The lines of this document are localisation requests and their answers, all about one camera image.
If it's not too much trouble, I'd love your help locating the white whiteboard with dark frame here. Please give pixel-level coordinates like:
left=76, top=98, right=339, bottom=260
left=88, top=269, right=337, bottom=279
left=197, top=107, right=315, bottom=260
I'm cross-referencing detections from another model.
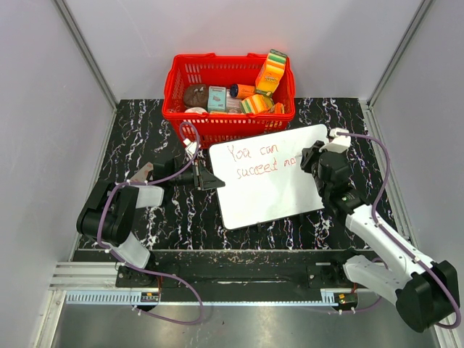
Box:
left=209, top=124, right=328, bottom=230

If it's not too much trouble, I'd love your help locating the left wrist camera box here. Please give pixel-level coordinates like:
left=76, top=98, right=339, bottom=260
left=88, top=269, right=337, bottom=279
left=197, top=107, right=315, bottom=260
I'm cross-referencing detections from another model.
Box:
left=183, top=138, right=199, bottom=159

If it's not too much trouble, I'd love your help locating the light blue sponge box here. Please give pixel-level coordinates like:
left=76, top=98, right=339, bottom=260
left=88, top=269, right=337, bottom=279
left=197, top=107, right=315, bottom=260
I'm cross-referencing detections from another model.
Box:
left=207, top=86, right=227, bottom=112

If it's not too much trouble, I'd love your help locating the white cable duct rail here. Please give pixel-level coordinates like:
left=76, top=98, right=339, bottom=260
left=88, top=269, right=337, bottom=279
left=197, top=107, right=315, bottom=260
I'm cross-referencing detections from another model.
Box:
left=66, top=290, right=160, bottom=305

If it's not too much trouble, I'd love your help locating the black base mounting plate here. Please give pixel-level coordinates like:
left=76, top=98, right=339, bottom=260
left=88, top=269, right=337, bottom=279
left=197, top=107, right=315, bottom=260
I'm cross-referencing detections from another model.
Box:
left=115, top=248, right=374, bottom=303

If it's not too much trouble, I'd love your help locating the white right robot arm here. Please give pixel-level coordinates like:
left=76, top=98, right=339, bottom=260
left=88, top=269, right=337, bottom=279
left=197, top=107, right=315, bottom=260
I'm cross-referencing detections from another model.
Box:
left=300, top=141, right=462, bottom=333

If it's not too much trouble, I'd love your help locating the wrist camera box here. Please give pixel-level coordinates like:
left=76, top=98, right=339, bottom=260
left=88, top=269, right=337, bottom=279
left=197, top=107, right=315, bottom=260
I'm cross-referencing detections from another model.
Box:
left=183, top=138, right=199, bottom=159
left=320, top=128, right=351, bottom=154

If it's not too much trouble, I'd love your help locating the small beige eraser box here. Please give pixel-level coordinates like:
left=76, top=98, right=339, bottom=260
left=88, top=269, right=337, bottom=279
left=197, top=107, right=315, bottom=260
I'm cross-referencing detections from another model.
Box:
left=129, top=162, right=153, bottom=183

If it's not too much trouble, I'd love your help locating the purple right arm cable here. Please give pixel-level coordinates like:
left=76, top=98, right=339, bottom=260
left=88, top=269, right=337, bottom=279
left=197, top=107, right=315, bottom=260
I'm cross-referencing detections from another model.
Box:
left=336, top=131, right=461, bottom=329

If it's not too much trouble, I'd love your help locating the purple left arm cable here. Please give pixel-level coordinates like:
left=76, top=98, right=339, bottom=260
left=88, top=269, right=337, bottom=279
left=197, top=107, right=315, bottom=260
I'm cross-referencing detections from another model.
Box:
left=96, top=121, right=206, bottom=326

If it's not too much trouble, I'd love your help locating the tall orange sponge pack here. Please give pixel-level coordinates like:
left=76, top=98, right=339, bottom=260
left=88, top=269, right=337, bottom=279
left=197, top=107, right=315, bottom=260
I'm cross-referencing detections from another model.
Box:
left=254, top=49, right=288, bottom=94

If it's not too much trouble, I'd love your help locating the orange tube bottle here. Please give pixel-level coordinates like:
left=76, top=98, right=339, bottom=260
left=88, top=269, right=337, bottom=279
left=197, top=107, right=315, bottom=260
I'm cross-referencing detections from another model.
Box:
left=229, top=84, right=255, bottom=99

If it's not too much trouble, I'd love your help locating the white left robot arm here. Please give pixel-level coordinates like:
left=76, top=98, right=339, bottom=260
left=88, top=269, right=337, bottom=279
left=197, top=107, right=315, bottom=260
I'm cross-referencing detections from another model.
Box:
left=76, top=159, right=225, bottom=287

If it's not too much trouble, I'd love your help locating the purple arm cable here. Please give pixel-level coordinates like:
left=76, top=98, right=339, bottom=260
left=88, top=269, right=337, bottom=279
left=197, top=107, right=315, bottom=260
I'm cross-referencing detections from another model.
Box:
left=336, top=131, right=461, bottom=329
left=96, top=121, right=206, bottom=326

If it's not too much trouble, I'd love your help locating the red plastic shopping basket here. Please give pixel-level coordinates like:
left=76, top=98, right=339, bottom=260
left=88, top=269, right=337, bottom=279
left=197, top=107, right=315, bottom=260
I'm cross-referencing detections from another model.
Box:
left=161, top=52, right=297, bottom=148

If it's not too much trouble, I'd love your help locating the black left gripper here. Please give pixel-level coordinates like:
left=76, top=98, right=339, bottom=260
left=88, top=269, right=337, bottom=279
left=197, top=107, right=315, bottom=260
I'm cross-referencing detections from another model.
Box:
left=169, top=159, right=225, bottom=191

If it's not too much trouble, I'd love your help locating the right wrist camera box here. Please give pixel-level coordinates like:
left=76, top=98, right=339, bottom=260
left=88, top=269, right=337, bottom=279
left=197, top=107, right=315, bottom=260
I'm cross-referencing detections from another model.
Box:
left=320, top=128, right=351, bottom=154

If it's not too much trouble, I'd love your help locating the brown round scrubber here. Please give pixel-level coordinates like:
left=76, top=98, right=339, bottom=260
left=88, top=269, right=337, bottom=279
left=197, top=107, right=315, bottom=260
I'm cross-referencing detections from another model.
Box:
left=183, top=84, right=209, bottom=109

